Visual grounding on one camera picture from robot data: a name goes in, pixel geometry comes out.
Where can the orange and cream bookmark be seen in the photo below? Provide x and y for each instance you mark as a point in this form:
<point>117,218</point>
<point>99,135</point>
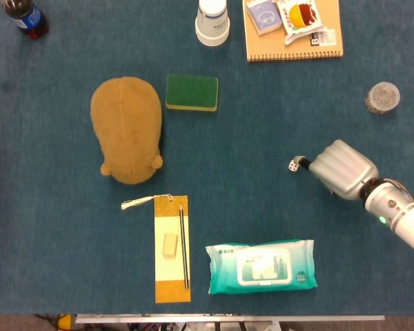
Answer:
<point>165,272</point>

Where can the white snack packet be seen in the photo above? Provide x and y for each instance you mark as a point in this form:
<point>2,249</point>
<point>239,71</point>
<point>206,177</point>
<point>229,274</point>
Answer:
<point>302,17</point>

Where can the green wet wipes pack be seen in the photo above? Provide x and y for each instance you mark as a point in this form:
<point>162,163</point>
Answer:
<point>262,267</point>

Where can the metal table frame rail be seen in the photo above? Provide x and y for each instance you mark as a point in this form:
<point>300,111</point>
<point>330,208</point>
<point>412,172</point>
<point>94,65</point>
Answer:
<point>227,318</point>

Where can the small blue card box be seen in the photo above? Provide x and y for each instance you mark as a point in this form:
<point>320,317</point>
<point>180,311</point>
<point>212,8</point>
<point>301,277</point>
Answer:
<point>264,16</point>

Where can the kraft spiral notebook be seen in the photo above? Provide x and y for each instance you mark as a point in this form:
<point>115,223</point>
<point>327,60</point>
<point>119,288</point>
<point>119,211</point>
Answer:
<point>279,46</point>

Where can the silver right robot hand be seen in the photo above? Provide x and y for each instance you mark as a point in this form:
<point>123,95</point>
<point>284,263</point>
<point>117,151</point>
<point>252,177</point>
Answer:
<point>345,169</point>

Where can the brown plush toy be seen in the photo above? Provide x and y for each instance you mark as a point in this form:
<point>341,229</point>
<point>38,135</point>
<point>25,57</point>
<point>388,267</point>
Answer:
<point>127,129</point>

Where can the small white die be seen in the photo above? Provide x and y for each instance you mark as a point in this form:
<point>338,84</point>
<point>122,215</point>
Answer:
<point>293,165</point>

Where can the yellow eraser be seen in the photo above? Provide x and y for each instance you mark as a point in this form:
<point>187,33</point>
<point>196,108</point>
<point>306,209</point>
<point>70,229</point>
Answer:
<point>170,245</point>

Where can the dark striped pencil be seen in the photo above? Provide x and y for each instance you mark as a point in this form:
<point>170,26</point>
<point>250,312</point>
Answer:
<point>183,246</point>

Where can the dark soda bottle blue label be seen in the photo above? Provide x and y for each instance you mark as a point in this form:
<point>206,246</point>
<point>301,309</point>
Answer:
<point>26,17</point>

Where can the green and yellow sponge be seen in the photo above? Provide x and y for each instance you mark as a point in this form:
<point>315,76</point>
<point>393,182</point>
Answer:
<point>192,91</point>

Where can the white bookmark tassel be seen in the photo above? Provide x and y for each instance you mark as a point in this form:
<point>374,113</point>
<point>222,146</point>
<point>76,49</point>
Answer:
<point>138,202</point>

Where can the white paper cup stack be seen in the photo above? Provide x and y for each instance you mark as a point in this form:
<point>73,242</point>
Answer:
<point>212,25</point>

